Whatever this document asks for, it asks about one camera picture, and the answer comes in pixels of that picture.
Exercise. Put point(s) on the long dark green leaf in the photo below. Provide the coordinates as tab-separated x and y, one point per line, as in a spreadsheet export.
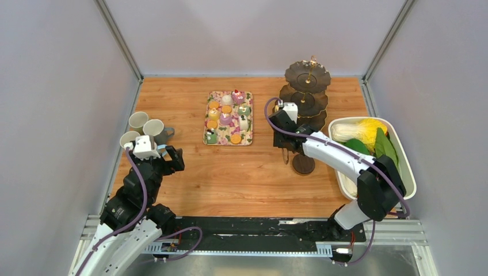
383	146

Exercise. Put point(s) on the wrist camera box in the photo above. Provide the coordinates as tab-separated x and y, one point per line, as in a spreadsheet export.
291	110
145	148

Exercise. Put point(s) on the green bok choy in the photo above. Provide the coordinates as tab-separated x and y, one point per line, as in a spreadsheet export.
357	145

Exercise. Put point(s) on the cream mug left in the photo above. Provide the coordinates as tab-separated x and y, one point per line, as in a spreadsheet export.
128	137

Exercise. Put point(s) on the green round cake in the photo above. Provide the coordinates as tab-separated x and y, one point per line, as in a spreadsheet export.
244	110

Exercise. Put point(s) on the green cake with panda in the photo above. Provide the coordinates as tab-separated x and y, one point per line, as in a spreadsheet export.
211	136

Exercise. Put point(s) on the cream mug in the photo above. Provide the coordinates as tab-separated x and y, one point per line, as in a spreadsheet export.
137	121
128	137

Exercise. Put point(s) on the yellow cupcake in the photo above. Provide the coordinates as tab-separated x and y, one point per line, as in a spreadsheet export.
214	114

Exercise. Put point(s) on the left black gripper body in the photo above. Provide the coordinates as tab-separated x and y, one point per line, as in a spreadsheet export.
162	167

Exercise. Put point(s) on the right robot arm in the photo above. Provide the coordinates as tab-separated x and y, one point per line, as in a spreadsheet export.
379	185

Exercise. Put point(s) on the purple cake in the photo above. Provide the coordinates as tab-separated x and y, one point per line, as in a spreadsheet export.
225	118

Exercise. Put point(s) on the napa cabbage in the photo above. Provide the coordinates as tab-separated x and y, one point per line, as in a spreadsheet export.
364	131

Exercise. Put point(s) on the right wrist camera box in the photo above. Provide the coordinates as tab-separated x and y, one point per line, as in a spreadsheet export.
291	110

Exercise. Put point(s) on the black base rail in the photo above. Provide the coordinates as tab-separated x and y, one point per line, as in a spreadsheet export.
260	234

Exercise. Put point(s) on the round biscuit front right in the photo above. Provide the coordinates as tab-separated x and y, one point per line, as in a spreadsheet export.
235	139

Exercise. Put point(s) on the floral rectangular tray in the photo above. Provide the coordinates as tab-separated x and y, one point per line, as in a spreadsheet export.
241	125

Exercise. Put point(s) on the dark round wooden coaster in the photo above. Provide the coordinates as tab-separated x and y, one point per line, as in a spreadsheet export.
303	165

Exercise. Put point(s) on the grey handled mug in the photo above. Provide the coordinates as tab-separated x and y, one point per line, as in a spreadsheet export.
158	131

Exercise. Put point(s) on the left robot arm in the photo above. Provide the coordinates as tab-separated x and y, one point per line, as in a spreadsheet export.
132	219

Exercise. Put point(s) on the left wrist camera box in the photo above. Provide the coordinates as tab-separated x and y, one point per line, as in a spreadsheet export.
145	148

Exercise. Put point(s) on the three-tier dark cake stand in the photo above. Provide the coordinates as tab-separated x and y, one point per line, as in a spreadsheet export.
307	81

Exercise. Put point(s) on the cream mug far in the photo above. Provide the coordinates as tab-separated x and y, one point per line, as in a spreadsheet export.
137	121

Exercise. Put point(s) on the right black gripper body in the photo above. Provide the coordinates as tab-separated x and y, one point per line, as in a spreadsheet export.
277	141

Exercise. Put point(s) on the white round cake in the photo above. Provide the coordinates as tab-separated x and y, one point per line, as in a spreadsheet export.
227	100

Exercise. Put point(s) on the light blue handled mug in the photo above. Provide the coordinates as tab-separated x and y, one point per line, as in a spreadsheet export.
160	150

